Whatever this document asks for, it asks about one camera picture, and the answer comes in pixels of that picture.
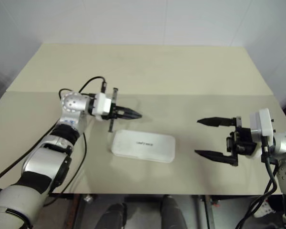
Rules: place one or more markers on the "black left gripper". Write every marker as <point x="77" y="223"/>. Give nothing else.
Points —
<point x="113" y="112"/>

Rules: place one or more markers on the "white plastic rectangular case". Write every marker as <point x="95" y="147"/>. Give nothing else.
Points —
<point x="143" y="145"/>

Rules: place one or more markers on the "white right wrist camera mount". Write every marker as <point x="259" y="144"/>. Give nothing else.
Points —
<point x="262" y="124"/>

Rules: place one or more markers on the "white and red object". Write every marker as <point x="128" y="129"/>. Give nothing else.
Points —
<point x="264" y="210"/>

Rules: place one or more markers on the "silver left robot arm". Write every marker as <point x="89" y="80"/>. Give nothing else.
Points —
<point x="71" y="105"/>

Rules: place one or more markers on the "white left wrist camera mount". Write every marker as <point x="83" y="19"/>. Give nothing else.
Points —
<point x="102" y="105"/>

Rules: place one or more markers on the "dark rounded shape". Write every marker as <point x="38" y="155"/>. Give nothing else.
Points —
<point x="115" y="214"/>

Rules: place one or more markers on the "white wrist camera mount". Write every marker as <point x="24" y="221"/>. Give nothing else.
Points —
<point x="102" y="105"/>
<point x="262" y="124"/>

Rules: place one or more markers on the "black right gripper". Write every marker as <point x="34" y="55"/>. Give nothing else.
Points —
<point x="243" y="140"/>

